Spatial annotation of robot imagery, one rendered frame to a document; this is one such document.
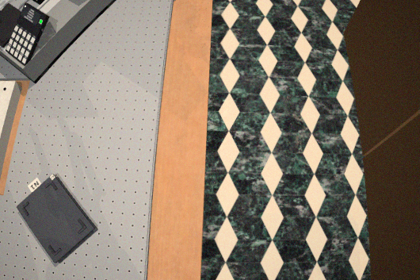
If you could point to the cream label with black letters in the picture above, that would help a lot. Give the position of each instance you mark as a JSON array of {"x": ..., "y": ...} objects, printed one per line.
[{"x": 33, "y": 185}]

